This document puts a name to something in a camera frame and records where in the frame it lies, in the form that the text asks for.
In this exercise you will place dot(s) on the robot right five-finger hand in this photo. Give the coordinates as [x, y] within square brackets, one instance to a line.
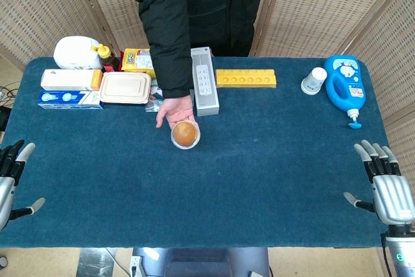
[390, 192]

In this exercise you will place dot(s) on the robot left five-finger hand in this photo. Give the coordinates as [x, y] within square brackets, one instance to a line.
[8, 189]

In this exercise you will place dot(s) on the person's bare hand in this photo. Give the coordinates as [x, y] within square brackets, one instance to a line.
[176, 110]

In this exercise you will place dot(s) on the clear cup with orange-brown contents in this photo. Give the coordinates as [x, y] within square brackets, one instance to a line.
[185, 134]

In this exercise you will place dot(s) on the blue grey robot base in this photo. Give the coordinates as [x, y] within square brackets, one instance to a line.
[207, 262]

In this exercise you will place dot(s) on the person's black jacket sleeve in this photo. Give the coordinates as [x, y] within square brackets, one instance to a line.
[168, 46]

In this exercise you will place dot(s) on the person's black jacket torso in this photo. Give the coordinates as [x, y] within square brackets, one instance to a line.
[220, 7]

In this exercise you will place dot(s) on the small colourful packet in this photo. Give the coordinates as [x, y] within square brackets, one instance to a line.
[154, 98]

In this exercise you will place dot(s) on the grey power strip box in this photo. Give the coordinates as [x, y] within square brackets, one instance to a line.
[206, 82]

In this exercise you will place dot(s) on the beige lidded lunch box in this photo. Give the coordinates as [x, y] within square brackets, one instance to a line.
[124, 88]

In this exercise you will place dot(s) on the yellow UFO noodle pack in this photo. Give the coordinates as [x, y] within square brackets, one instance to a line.
[136, 61]

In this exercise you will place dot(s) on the yellow block with round holes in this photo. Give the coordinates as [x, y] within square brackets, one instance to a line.
[246, 79]

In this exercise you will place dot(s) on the blue table cloth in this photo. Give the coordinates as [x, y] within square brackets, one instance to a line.
[129, 176]

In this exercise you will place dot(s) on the brown bottle yellow cap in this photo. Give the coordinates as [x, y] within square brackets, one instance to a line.
[107, 58]

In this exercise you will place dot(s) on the blue white light bulb box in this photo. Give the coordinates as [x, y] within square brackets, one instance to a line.
[65, 99]

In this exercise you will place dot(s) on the white box orange end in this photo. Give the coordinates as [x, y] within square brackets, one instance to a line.
[68, 79]

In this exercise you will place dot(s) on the white rounded appliance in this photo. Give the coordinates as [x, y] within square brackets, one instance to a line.
[76, 53]

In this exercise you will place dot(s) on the blue detergent pump bottle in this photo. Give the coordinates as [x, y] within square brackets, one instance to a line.
[345, 85]

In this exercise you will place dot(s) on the wicker folding screen panel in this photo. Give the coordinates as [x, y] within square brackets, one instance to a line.
[317, 7]
[392, 56]
[110, 1]
[42, 7]

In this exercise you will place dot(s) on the small white jar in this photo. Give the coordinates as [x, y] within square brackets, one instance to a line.
[313, 81]

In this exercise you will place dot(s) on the white floor power strip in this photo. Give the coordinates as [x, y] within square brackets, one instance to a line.
[135, 267]

